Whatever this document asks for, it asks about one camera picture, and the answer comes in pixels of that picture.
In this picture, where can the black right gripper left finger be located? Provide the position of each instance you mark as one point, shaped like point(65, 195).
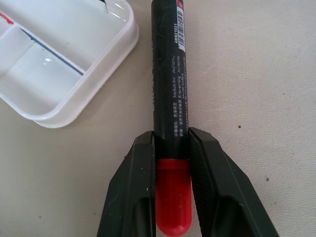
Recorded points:
point(128, 187)

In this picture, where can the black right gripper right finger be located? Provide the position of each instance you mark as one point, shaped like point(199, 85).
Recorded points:
point(222, 187)

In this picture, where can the black marker with red cap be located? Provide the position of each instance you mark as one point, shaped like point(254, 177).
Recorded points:
point(170, 98)

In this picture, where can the white plastic tray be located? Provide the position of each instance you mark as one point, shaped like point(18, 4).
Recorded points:
point(59, 61)

